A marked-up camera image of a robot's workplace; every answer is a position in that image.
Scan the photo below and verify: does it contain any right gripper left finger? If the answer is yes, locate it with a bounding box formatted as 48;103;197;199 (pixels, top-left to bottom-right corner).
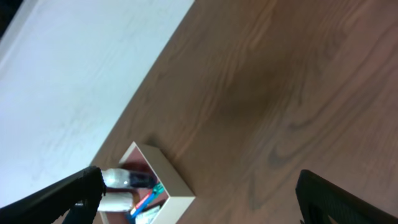
1;166;106;224

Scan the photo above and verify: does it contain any white cardboard box pink inside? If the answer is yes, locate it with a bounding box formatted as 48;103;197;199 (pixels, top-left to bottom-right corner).
96;142;195;224

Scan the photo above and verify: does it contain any green white toothpaste tube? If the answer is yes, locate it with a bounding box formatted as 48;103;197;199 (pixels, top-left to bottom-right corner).
130;182;165;217

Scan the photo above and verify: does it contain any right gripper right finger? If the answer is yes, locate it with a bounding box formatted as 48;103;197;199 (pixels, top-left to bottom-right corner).
295;169;397;224

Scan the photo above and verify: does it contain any blue soap pump bottle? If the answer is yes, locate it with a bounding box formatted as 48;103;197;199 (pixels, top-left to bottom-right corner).
101;168;157;189

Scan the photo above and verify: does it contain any white lotion tube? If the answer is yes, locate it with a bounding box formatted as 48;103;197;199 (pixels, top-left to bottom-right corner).
98;192;140;212

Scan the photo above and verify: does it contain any green white soap box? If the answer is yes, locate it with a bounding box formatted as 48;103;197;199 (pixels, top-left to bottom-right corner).
135;205;162;224

